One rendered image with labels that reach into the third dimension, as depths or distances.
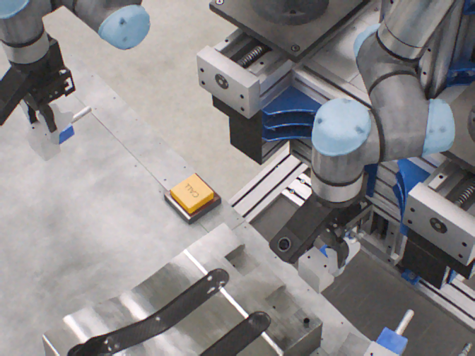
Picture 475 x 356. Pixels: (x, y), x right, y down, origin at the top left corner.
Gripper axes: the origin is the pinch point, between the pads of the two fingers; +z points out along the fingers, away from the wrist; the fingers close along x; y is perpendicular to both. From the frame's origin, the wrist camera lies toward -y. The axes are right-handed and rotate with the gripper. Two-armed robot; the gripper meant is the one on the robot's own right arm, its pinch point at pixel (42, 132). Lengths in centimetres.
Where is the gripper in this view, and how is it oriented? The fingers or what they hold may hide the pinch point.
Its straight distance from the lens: 168.2
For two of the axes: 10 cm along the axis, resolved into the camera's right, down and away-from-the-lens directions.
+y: 7.1, -5.8, 4.0
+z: 0.3, 5.9, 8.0
